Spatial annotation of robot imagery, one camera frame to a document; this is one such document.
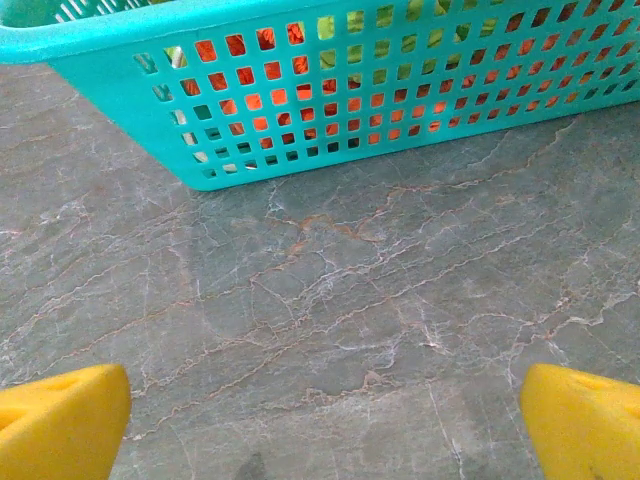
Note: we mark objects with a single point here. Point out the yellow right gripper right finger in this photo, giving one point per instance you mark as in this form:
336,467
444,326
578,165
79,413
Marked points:
585,430

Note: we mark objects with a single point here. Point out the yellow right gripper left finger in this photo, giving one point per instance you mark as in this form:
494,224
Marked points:
60,420

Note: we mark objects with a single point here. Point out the red-orange mesh shorts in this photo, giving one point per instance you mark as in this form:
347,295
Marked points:
260,102

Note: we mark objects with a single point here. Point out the green shorts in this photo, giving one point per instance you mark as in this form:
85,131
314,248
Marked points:
326,26

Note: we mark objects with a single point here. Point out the teal plastic basket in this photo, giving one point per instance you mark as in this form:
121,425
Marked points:
125,30

